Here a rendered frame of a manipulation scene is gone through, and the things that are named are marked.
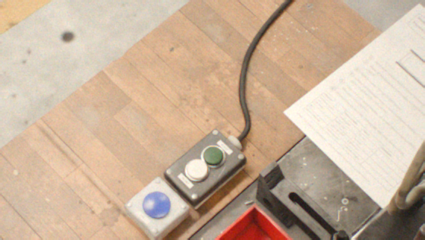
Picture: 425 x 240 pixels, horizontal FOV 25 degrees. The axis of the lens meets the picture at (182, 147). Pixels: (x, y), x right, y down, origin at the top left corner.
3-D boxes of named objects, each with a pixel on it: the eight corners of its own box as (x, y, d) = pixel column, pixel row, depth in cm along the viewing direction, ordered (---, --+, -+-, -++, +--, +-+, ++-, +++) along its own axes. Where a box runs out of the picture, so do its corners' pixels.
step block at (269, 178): (255, 198, 140) (259, 172, 131) (269, 185, 140) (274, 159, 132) (287, 228, 137) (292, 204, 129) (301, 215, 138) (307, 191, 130)
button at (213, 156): (199, 160, 140) (199, 154, 139) (213, 148, 141) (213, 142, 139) (212, 173, 139) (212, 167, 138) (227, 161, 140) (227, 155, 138)
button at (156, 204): (137, 208, 137) (136, 203, 135) (158, 191, 138) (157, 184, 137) (155, 227, 136) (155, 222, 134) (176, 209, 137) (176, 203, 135)
